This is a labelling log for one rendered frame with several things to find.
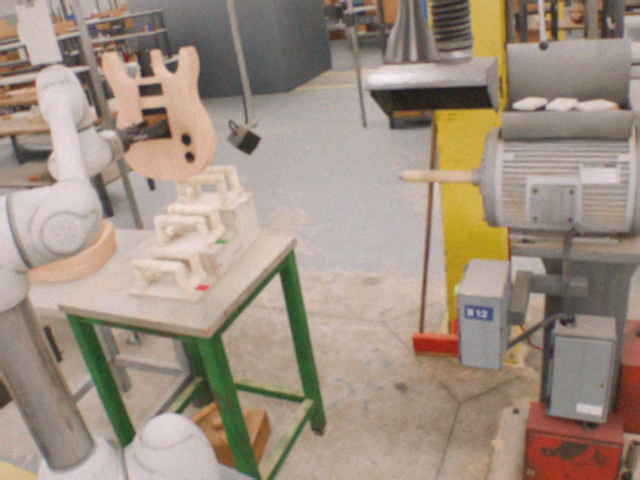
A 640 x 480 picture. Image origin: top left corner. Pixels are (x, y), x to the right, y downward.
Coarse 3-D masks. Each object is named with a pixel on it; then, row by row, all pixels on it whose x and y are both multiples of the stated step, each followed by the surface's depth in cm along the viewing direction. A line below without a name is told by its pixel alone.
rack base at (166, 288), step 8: (152, 280) 185; (160, 280) 184; (168, 280) 184; (176, 280) 183; (208, 280) 180; (216, 280) 180; (136, 288) 182; (152, 288) 180; (160, 288) 179; (168, 288) 179; (176, 288) 178; (136, 296) 179; (144, 296) 178; (152, 296) 176; (160, 296) 175; (168, 296) 174; (176, 296) 173; (192, 296) 172; (200, 296) 172
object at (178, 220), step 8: (160, 216) 184; (168, 216) 183; (176, 216) 182; (184, 216) 181; (192, 216) 180; (200, 216) 179; (160, 224) 185; (168, 224) 183; (176, 224) 182; (184, 224) 181; (192, 224) 179
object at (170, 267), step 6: (132, 264) 175; (138, 264) 174; (144, 264) 173; (150, 264) 172; (156, 264) 171; (162, 264) 170; (168, 264) 170; (174, 264) 169; (180, 264) 169; (156, 270) 172; (162, 270) 171; (168, 270) 170; (174, 270) 169
